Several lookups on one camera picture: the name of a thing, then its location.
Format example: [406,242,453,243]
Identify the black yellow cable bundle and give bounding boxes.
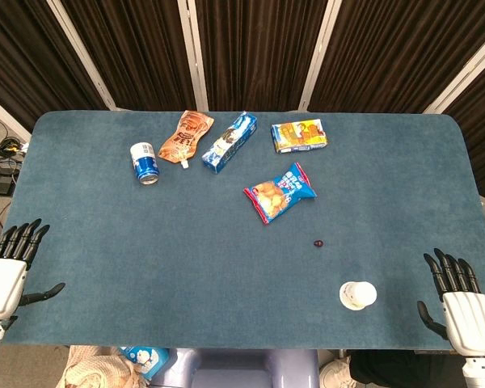
[0,119,30,169]

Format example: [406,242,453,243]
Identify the white partition post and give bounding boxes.
[297,0,343,112]
[423,23,485,115]
[176,0,209,112]
[46,0,120,111]
[0,91,32,141]

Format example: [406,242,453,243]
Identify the black trousers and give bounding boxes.
[346,349,466,388]

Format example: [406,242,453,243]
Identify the blue white drink can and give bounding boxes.
[129,141,161,186]

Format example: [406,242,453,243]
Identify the blue cartoon print package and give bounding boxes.
[119,346,171,382]

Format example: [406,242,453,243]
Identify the white floral paper cup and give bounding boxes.
[339,280,378,311]

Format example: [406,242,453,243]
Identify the orange spout pouch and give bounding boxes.
[158,110,216,170]

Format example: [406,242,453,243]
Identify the long blue cardboard box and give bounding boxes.
[201,111,259,175]

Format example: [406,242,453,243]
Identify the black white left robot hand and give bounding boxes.
[0,217,66,320]

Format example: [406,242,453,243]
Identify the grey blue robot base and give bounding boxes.
[172,348,321,388]

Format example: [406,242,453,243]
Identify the blue red snack bag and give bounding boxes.
[242,162,318,226]

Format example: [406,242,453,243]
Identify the blue table cloth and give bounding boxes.
[0,111,485,351]

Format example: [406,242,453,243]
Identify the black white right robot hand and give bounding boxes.
[416,247,485,357]

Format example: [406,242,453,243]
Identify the white shoe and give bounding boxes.
[318,355,356,388]

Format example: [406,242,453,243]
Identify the beige knitted cloth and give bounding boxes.
[57,345,149,388]

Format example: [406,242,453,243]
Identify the yellow blue snack packet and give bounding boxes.
[270,118,329,155]

